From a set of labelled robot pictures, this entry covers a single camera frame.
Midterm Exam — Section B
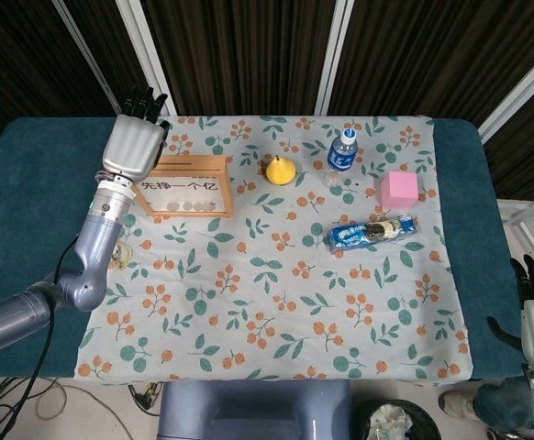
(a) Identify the white metal frame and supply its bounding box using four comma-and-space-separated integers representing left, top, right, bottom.
498, 190, 534, 228

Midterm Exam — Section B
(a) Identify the wide white partition post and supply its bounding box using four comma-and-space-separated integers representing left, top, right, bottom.
314, 0, 356, 116
114, 0, 177, 116
476, 43, 534, 144

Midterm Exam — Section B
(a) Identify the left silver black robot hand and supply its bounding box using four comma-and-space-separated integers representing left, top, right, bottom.
101, 85, 171, 181

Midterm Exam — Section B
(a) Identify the floral tablecloth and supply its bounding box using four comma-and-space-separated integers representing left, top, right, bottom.
72, 115, 474, 382

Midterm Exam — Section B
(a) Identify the braided yellow cord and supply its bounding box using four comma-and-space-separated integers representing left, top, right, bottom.
109, 241, 134, 270

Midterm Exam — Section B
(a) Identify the beige shoe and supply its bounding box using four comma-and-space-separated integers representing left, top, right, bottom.
439, 389, 479, 419

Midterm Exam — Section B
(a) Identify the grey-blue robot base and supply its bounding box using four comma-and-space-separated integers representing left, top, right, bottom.
156, 379, 355, 440

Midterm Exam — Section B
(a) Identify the black plug cluster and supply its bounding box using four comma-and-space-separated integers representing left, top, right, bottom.
128, 382, 163, 412

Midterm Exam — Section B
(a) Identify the pink cube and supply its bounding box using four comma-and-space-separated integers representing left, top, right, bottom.
381, 171, 420, 209

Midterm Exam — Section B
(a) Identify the blue label water bottle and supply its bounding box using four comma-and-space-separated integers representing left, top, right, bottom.
323, 127, 359, 188

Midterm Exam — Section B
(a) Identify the blue jeans leg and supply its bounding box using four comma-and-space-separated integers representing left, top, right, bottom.
472, 382, 532, 423

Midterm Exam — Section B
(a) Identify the black trash bin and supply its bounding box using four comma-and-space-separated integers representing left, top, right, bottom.
355, 398, 440, 440

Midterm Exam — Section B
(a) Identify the thin grey partition post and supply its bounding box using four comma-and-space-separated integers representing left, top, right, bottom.
50, 0, 126, 118

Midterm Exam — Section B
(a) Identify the blue cookie pack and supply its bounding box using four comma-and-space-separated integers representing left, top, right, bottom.
326, 214, 418, 252

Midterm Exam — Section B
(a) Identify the wooden coin box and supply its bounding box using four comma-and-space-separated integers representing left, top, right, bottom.
131, 154, 235, 219

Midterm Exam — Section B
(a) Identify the teal table cover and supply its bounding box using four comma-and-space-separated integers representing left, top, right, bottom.
0, 116, 525, 380

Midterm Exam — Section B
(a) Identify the yellow pear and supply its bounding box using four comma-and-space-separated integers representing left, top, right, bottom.
265, 154, 298, 186

